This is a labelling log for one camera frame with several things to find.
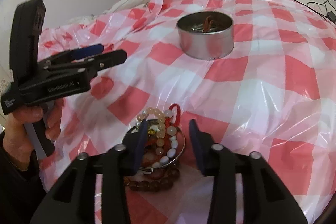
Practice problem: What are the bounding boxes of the thin silver bangle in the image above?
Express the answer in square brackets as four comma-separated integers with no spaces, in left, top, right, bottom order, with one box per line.
[136,118,186,174]

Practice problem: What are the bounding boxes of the red cord bracelet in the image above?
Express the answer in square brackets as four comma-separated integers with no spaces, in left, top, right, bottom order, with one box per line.
[145,103,182,151]

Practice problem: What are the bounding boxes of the person's left hand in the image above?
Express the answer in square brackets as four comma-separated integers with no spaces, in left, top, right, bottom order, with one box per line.
[2,99,65,171]

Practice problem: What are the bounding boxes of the red white checkered plastic sheet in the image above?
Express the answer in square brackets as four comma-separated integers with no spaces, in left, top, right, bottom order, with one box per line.
[39,0,335,222]

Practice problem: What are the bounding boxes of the round silver metal tin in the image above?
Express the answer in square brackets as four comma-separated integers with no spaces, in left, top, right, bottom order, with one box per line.
[177,11,234,60]

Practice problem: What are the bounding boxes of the white pearl bead bracelet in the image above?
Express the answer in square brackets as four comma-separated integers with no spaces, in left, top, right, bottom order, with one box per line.
[135,107,180,169]

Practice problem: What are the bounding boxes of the black cable with adapter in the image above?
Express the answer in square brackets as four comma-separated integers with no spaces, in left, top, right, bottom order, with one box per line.
[291,0,336,24]

